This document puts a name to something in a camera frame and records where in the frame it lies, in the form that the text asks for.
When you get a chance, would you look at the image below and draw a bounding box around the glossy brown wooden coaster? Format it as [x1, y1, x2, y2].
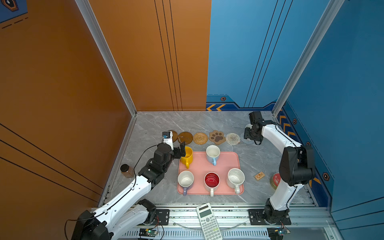
[178, 132, 194, 145]

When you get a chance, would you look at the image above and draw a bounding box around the light blue woven coaster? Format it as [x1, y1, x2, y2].
[241, 137, 255, 145]

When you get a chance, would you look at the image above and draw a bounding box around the plain brown wooden coaster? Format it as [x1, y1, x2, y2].
[171, 130, 178, 143]

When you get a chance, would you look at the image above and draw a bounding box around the yellow mug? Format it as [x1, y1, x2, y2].
[180, 147, 194, 169]

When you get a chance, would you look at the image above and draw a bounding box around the rattan woven round coaster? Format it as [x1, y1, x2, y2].
[193, 132, 208, 145]

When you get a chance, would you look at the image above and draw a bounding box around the multicolour woven round coaster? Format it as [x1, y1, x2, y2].
[226, 133, 241, 146]

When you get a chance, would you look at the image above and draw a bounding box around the white mug purple handle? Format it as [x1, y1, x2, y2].
[178, 171, 195, 196]

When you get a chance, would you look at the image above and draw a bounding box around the white mug blue handle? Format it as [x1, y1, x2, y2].
[206, 145, 221, 166]

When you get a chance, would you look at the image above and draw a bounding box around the cork paw print coaster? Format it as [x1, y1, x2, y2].
[209, 130, 226, 145]

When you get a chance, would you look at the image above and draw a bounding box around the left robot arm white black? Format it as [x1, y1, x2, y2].
[72, 143, 186, 240]

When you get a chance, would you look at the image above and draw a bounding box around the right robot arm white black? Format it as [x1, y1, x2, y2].
[244, 112, 316, 225]

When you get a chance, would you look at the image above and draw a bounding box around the pink tray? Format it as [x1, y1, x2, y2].
[178, 152, 241, 195]

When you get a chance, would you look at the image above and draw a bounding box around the small wooden block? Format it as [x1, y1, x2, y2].
[255, 172, 265, 181]

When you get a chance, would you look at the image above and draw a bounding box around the white mug red inside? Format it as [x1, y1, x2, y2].
[204, 172, 221, 197]

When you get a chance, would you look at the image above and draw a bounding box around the red round tin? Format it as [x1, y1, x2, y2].
[270, 173, 281, 190]

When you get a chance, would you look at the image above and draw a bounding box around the brown spice jar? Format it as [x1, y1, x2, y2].
[120, 164, 135, 178]

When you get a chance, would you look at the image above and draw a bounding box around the white calculator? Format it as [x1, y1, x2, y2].
[196, 203, 223, 240]

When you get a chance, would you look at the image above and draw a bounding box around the left circuit board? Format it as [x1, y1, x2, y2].
[139, 229, 159, 240]

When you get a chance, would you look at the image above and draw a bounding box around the circuit board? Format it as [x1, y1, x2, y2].
[139, 229, 159, 240]
[267, 228, 291, 240]

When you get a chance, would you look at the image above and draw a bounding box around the right circuit board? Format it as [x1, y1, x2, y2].
[267, 228, 291, 240]

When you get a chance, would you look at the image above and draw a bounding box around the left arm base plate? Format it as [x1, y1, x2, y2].
[143, 209, 170, 226]

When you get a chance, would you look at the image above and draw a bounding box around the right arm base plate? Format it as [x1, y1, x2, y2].
[248, 209, 292, 226]

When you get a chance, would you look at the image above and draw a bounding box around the aluminium front rail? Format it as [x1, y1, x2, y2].
[79, 205, 344, 240]

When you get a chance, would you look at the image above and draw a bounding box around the aluminium frame post right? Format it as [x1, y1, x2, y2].
[272, 0, 345, 117]

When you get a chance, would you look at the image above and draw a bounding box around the aluminium frame post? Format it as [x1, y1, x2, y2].
[272, 0, 345, 117]
[75, 0, 137, 117]

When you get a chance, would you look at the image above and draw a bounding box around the aluminium frame post left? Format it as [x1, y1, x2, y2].
[75, 0, 137, 117]

